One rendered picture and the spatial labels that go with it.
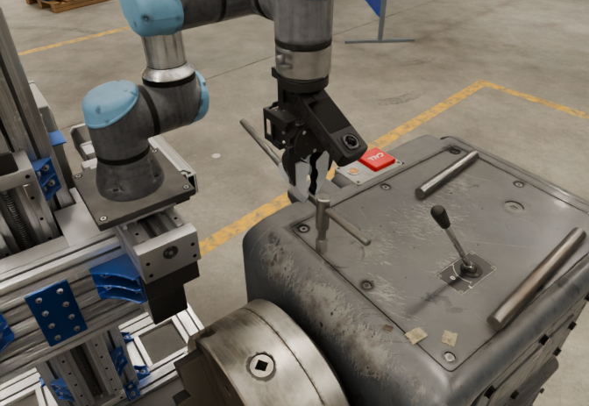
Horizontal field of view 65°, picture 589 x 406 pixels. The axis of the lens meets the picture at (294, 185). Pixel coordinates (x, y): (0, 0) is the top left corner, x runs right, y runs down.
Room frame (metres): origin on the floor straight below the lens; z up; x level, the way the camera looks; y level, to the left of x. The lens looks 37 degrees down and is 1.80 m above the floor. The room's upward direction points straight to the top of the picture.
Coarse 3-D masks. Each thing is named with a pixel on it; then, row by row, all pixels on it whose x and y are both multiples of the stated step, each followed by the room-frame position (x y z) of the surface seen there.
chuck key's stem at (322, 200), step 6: (318, 198) 0.55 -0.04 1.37; (324, 198) 0.55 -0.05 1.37; (330, 198) 0.55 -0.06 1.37; (318, 204) 0.54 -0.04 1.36; (324, 204) 0.54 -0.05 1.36; (318, 210) 0.54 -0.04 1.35; (318, 216) 0.54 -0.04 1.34; (324, 216) 0.54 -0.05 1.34; (318, 222) 0.54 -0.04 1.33; (324, 222) 0.54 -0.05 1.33; (318, 228) 0.54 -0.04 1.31; (324, 228) 0.54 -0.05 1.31; (318, 234) 0.55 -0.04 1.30; (324, 234) 0.54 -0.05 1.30; (318, 240) 0.55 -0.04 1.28; (324, 240) 0.54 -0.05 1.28; (318, 246) 0.54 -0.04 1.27; (324, 246) 0.54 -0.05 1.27; (318, 252) 0.54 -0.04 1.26; (324, 252) 0.55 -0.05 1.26
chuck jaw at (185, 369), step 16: (208, 336) 0.42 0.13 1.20; (192, 352) 0.41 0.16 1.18; (176, 368) 0.38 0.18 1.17; (192, 368) 0.38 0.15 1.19; (208, 368) 0.38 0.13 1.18; (192, 384) 0.36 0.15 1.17; (208, 384) 0.37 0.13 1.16; (176, 400) 0.35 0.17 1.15; (192, 400) 0.34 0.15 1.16; (208, 400) 0.35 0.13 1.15
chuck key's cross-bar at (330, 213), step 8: (240, 120) 0.73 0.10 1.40; (248, 128) 0.71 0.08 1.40; (256, 136) 0.69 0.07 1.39; (264, 144) 0.68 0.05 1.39; (272, 152) 0.66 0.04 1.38; (280, 160) 0.64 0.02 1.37; (312, 200) 0.56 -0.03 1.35; (328, 208) 0.54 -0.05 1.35; (328, 216) 0.53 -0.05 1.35; (336, 216) 0.52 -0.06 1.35; (344, 224) 0.50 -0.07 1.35; (352, 232) 0.49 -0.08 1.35; (360, 232) 0.49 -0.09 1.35; (360, 240) 0.47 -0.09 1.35; (368, 240) 0.47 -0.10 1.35
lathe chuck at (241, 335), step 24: (240, 312) 0.46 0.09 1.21; (192, 336) 0.43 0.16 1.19; (216, 336) 0.41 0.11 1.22; (240, 336) 0.40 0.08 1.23; (264, 336) 0.40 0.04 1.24; (216, 360) 0.36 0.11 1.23; (240, 360) 0.36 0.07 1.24; (288, 360) 0.36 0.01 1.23; (240, 384) 0.32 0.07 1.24; (264, 384) 0.33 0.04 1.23; (288, 384) 0.33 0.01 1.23; (312, 384) 0.33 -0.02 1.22
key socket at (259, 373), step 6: (252, 360) 0.36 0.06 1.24; (258, 360) 0.36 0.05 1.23; (264, 360) 0.36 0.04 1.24; (270, 360) 0.36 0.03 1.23; (252, 366) 0.35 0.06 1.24; (258, 366) 0.36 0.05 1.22; (264, 366) 0.36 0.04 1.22; (270, 366) 0.35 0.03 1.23; (252, 372) 0.34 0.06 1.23; (258, 372) 0.34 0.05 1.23; (264, 372) 0.36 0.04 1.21; (270, 372) 0.34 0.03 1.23
